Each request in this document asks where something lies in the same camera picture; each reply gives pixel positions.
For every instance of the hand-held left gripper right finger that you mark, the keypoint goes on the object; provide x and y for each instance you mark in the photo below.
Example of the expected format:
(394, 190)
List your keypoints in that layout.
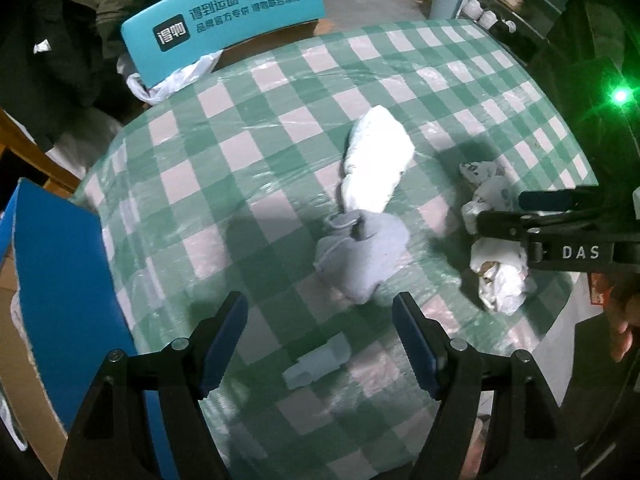
(415, 350)

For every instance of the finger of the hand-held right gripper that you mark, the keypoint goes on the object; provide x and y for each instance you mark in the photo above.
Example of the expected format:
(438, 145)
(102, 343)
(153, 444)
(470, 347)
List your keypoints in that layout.
(555, 199)
(505, 225)

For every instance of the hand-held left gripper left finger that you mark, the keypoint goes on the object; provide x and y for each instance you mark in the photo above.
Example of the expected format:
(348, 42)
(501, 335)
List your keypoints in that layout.
(222, 350)

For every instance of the small pale blue sock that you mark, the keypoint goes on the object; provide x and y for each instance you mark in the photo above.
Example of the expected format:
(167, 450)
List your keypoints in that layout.
(317, 362)

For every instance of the bluish grey cloth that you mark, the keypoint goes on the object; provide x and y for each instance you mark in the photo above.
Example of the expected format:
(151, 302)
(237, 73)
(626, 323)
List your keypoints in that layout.
(360, 255)

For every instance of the blue-rimmed cardboard box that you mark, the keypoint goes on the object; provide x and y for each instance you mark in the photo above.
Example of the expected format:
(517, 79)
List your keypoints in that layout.
(60, 260)

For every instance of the person's right forearm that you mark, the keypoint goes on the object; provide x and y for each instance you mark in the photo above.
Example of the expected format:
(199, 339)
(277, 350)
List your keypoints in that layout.
(605, 390)

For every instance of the person's right hand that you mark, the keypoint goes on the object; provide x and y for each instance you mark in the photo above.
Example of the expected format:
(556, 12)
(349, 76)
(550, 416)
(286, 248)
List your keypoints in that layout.
(627, 320)

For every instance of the grey shoe rack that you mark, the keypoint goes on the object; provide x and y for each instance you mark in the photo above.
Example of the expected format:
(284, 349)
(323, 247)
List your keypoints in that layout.
(530, 5)

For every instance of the group of assorted shoes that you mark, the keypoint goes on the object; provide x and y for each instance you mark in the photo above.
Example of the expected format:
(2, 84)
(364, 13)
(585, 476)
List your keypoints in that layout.
(492, 10)

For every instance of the green checked tablecloth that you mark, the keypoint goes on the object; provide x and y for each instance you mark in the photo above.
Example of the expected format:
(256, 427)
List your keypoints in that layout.
(280, 125)

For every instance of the white plastic bag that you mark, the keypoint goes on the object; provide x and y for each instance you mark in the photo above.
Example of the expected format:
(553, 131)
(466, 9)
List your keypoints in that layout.
(175, 77)

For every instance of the wooden slatted cabinet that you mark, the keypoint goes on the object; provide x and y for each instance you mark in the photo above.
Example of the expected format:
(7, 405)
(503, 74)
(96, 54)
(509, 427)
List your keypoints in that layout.
(30, 150)

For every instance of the teal printed box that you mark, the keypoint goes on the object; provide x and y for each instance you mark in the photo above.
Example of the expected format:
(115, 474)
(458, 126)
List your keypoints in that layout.
(225, 15)

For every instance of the black hanging jacket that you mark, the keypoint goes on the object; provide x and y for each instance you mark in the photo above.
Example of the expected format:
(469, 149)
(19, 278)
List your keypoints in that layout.
(50, 35)

